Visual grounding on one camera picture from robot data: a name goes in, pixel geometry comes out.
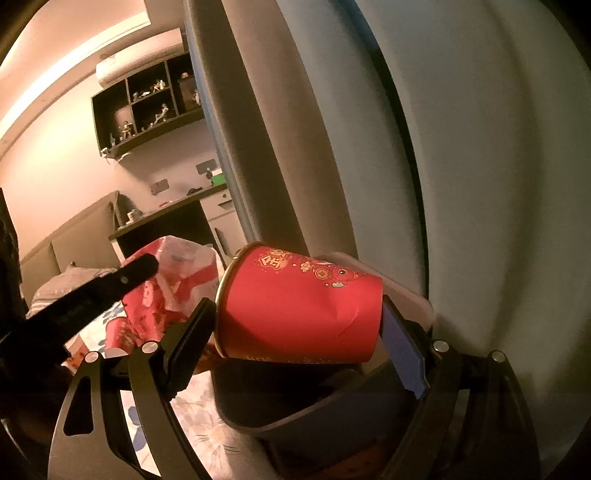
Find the group of small figurines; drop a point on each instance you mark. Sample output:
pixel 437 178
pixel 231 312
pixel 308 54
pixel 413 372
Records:
pixel 161 110

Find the grey trash bin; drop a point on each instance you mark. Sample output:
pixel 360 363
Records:
pixel 286 415

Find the small black desk object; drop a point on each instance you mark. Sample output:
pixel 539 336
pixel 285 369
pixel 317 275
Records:
pixel 195 189

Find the grey wall outlet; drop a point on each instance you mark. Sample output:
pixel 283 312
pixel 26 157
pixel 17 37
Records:
pixel 206 166
pixel 159 186

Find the beige padded headboard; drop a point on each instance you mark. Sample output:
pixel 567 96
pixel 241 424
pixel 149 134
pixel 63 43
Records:
pixel 69 244

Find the green box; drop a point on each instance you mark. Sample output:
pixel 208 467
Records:
pixel 218 177

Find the floral blue white blanket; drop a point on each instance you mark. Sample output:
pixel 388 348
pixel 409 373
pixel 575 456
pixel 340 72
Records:
pixel 203 424

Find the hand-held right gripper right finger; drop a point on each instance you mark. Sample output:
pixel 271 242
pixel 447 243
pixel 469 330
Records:
pixel 404 350

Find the white air conditioner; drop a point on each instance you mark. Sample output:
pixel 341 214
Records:
pixel 138 55

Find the grey pillow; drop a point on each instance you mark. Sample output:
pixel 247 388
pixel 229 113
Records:
pixel 60 286

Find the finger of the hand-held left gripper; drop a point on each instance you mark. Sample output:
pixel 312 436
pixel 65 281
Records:
pixel 106 288

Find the white drawer cabinet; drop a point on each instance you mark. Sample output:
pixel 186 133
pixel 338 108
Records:
pixel 219 221

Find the red paper cup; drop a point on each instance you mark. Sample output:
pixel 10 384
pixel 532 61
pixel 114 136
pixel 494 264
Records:
pixel 295 309

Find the blue grey curtain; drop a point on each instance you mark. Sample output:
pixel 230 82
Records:
pixel 369 138

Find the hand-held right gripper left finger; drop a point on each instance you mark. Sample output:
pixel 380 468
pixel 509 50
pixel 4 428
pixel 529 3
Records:
pixel 184 355

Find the red white plastic bag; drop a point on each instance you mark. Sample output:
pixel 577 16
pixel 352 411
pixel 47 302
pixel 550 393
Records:
pixel 184 281

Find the dark top desk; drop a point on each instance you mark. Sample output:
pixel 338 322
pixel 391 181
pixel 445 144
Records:
pixel 166 221

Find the dark wall shelf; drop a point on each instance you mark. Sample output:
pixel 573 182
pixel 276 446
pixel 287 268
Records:
pixel 104 110

